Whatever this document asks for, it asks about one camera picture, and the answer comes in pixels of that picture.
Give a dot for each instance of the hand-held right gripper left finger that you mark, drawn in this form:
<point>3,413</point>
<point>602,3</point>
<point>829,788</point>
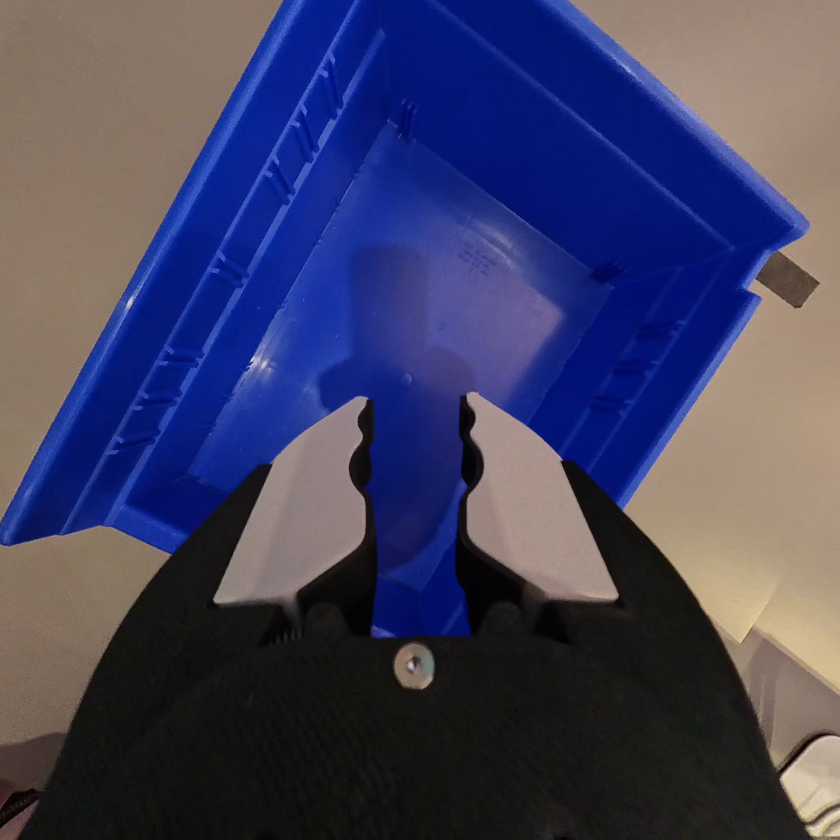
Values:
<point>286,525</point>

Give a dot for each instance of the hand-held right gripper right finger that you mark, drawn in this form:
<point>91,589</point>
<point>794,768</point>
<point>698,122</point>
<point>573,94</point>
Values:
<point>541,525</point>

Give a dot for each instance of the blue plastic bin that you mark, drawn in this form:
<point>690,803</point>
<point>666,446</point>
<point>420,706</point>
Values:
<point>460,236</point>

